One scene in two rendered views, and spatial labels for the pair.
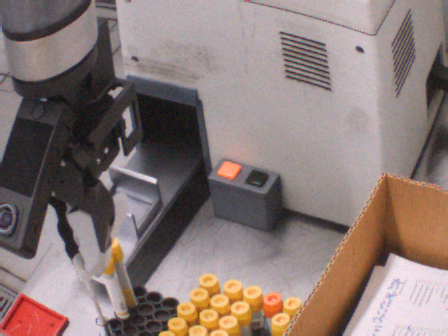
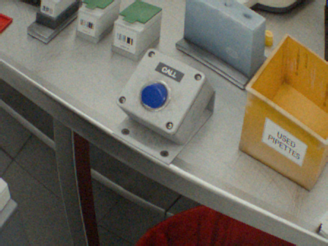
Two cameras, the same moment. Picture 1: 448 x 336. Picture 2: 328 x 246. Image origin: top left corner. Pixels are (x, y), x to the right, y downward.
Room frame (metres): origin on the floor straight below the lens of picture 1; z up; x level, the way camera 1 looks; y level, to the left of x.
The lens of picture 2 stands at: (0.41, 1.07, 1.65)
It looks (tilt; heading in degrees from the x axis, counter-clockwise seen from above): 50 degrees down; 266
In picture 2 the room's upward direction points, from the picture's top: 5 degrees clockwise
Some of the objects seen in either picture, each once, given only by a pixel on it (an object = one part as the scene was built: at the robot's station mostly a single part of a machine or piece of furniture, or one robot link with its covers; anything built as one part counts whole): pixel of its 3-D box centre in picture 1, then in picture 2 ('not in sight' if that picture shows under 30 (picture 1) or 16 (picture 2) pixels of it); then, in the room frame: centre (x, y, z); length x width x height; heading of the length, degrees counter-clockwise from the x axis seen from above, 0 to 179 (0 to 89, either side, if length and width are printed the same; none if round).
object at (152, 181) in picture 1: (135, 192); not in sight; (0.79, 0.08, 0.92); 0.21 x 0.07 x 0.05; 146
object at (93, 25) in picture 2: not in sight; (98, 14); (0.45, 0.26, 0.91); 0.05 x 0.04 x 0.07; 56
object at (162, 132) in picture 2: not in sight; (176, 85); (0.35, 0.40, 0.92); 0.13 x 0.07 x 0.08; 56
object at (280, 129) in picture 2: not in sight; (304, 111); (0.19, 0.43, 0.93); 0.13 x 0.13 x 0.10; 56
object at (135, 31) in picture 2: not in sight; (137, 28); (0.40, 0.30, 0.91); 0.05 x 0.04 x 0.07; 56
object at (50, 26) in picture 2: not in sight; (56, 13); (0.52, 0.23, 0.89); 0.09 x 0.05 x 0.04; 54
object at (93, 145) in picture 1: (65, 109); not in sight; (0.60, 0.10, 1.19); 0.09 x 0.08 x 0.12; 147
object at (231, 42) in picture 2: not in sight; (226, 28); (0.29, 0.31, 0.92); 0.10 x 0.07 x 0.10; 141
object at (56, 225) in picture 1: (69, 210); not in sight; (0.61, 0.12, 1.09); 0.06 x 0.03 x 0.09; 147
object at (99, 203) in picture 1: (84, 202); not in sight; (0.57, 0.10, 1.13); 0.05 x 0.02 x 0.09; 57
